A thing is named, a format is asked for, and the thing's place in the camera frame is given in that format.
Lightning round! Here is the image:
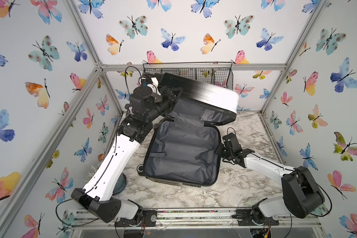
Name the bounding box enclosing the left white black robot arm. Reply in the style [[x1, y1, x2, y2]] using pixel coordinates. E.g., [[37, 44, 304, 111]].
[[71, 86, 183, 226]]

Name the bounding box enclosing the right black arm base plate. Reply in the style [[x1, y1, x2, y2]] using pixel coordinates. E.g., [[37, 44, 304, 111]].
[[232, 208, 279, 226]]

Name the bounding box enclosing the aluminium front rail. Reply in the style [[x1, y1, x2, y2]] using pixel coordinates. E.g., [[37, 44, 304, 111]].
[[72, 208, 322, 230]]

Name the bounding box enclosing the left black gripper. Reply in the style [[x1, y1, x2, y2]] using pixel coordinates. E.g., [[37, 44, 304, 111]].
[[142, 87, 180, 125]]

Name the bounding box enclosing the green plant in blue pot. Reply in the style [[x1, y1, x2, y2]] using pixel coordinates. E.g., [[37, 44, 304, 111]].
[[86, 166, 127, 195]]

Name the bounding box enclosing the black wire wall basket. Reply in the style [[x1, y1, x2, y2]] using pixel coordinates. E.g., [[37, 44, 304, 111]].
[[143, 62, 234, 89]]

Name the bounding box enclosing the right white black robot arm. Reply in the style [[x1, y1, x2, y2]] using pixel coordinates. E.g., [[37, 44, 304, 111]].
[[216, 133, 325, 225]]

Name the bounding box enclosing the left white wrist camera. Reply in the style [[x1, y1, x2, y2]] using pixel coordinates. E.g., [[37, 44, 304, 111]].
[[137, 75, 161, 95]]

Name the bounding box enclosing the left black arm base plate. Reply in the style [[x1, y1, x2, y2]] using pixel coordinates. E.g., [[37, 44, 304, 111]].
[[115, 209, 157, 228]]

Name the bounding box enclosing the black white space suitcase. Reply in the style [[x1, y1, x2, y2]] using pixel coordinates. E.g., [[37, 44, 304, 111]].
[[140, 72, 239, 187]]

